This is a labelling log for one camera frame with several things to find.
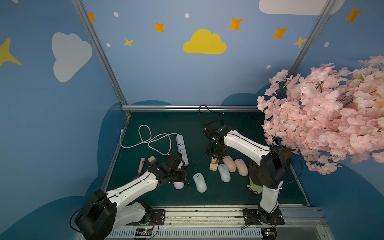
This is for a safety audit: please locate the light green wireless mouse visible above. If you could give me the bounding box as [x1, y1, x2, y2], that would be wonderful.
[193, 173, 207, 193]

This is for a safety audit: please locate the black power strip cable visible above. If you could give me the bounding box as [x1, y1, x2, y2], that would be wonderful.
[198, 104, 262, 137]

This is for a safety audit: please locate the pink mouse near strip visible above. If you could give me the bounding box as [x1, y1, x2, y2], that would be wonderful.
[223, 156, 237, 173]

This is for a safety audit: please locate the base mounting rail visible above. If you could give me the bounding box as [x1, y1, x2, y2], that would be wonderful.
[99, 204, 334, 240]

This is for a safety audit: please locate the pink charger adapter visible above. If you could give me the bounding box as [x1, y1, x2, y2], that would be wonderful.
[148, 156, 157, 166]

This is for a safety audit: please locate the purple pink garden fork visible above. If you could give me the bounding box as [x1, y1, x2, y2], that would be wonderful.
[133, 158, 146, 180]

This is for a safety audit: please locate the purple wireless mouse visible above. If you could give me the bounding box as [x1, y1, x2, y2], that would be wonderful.
[174, 182, 185, 190]

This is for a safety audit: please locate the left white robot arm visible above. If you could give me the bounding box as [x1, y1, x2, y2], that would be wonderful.
[70, 154, 188, 240]

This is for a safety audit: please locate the white power strip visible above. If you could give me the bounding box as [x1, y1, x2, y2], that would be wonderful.
[176, 135, 189, 166]

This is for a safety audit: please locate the black green work glove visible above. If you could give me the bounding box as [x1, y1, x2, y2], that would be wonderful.
[247, 178, 263, 195]

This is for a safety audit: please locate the cream red power strip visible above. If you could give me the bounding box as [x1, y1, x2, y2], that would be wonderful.
[209, 157, 219, 172]

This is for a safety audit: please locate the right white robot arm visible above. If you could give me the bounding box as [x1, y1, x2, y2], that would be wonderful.
[203, 125, 294, 214]

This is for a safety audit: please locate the pink cherry blossom tree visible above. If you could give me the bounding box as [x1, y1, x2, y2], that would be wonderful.
[258, 56, 384, 175]

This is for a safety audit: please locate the aluminium frame rail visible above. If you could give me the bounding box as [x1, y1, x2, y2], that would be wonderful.
[121, 105, 259, 113]

